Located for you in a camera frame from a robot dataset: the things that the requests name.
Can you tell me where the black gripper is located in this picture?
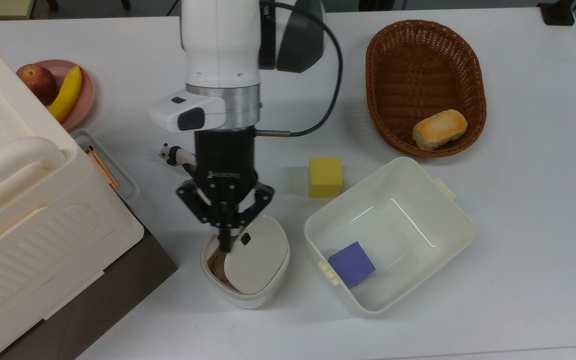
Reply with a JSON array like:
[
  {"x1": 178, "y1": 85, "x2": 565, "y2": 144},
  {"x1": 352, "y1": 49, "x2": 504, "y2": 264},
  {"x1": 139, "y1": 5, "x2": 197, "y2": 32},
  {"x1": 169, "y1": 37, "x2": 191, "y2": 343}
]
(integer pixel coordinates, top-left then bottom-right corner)
[{"x1": 176, "y1": 129, "x2": 274, "y2": 252}]

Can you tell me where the cream trash can lid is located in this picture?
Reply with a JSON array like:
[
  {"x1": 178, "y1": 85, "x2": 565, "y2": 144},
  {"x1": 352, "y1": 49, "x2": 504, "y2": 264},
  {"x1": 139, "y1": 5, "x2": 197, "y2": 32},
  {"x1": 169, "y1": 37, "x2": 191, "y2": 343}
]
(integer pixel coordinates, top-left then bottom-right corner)
[{"x1": 225, "y1": 216, "x2": 290, "y2": 295}]

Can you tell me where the cream mini trash can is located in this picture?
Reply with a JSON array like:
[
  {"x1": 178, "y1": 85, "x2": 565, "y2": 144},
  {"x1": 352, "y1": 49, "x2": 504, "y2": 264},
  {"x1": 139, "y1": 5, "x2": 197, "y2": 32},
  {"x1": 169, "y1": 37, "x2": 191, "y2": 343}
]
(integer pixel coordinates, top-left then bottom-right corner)
[{"x1": 200, "y1": 227, "x2": 291, "y2": 309}]

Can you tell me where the panda toy figure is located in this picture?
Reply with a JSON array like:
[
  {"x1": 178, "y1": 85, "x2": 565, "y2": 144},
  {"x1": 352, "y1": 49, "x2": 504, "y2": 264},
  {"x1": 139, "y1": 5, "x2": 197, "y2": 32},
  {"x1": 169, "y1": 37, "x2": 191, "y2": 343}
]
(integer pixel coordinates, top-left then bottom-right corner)
[{"x1": 158, "y1": 143, "x2": 196, "y2": 176}]

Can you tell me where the yellow cube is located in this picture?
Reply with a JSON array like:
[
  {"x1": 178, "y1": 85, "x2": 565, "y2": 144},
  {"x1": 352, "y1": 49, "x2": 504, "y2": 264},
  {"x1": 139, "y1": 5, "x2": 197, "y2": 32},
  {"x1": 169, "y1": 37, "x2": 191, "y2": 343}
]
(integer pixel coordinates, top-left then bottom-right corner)
[{"x1": 309, "y1": 156, "x2": 344, "y2": 199}]

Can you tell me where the clear tray with pens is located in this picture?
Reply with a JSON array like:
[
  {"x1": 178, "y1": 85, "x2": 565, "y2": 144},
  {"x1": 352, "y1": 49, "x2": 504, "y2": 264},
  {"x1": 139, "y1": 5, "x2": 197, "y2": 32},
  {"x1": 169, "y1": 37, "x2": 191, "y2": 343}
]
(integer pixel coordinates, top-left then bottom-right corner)
[{"x1": 70, "y1": 128, "x2": 140, "y2": 201}]

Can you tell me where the purple cube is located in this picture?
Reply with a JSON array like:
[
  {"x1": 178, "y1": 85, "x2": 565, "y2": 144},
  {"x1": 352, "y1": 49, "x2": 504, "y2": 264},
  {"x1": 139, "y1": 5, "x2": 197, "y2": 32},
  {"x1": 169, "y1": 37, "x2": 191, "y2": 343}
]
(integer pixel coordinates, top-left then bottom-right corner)
[{"x1": 328, "y1": 241, "x2": 377, "y2": 288}]

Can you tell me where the pink plate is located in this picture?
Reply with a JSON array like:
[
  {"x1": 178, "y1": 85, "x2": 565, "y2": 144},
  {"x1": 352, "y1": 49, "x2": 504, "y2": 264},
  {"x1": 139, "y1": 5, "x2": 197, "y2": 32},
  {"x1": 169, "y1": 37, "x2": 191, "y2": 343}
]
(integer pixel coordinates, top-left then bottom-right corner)
[{"x1": 33, "y1": 59, "x2": 96, "y2": 132}]

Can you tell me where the yellow toy banana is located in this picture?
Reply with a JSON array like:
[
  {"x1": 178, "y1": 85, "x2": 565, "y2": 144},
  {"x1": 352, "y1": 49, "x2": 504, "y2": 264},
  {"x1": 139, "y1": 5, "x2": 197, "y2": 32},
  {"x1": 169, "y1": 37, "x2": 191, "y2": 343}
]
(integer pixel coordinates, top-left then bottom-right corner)
[{"x1": 48, "y1": 66, "x2": 83, "y2": 123}]

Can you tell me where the white plastic bin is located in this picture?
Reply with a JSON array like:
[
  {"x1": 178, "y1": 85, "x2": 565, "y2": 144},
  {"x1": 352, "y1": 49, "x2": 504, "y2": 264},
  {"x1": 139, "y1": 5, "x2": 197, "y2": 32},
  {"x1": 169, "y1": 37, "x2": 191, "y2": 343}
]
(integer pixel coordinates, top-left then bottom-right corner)
[{"x1": 303, "y1": 156, "x2": 476, "y2": 316}]

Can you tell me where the cream plastic cabinet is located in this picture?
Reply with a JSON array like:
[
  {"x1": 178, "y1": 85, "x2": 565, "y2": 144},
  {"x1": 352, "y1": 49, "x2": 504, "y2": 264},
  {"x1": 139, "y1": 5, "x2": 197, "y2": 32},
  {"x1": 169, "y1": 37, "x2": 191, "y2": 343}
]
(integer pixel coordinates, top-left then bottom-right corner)
[{"x1": 0, "y1": 20, "x2": 145, "y2": 356}]

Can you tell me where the red toy apple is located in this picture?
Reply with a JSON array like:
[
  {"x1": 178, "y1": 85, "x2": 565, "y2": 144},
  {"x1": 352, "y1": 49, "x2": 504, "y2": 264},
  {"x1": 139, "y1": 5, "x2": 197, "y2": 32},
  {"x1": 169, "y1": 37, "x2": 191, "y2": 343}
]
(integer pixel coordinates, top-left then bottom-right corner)
[{"x1": 16, "y1": 64, "x2": 59, "y2": 105}]

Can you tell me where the toy bread loaf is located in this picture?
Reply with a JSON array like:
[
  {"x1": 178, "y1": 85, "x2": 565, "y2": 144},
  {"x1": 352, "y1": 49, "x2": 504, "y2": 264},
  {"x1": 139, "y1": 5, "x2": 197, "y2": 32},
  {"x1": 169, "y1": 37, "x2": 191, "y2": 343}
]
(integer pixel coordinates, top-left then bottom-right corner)
[{"x1": 412, "y1": 109, "x2": 468, "y2": 151}]

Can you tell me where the brown wicker basket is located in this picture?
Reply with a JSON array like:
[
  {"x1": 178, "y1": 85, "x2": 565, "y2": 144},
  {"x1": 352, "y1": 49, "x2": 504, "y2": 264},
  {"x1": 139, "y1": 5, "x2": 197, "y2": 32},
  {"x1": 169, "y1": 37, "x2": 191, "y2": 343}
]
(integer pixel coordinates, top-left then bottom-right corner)
[{"x1": 365, "y1": 19, "x2": 487, "y2": 158}]

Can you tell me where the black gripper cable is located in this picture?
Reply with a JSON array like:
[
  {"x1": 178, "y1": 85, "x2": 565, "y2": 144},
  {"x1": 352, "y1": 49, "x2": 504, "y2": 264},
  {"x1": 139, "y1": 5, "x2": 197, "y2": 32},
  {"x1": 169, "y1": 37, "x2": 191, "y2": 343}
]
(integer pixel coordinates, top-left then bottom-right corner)
[{"x1": 255, "y1": 0, "x2": 344, "y2": 138}]

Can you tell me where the black camera stand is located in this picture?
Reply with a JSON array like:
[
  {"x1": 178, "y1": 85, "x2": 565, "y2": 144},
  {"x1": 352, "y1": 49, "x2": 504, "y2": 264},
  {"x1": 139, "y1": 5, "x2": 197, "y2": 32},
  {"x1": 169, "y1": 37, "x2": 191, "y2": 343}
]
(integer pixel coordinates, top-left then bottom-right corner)
[{"x1": 538, "y1": 0, "x2": 576, "y2": 26}]

